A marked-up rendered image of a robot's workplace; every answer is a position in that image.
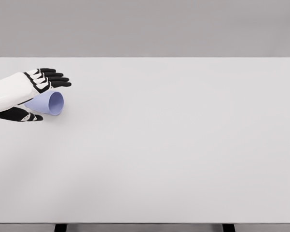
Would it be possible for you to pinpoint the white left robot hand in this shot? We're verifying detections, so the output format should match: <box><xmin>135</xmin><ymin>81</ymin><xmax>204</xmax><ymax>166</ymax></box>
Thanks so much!
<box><xmin>0</xmin><ymin>68</ymin><xmax>72</xmax><ymax>122</ymax></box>

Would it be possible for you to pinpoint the lavender blue cup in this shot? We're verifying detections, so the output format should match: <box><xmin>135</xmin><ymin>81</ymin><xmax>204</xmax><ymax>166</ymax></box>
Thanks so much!
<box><xmin>23</xmin><ymin>91</ymin><xmax>64</xmax><ymax>117</ymax></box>

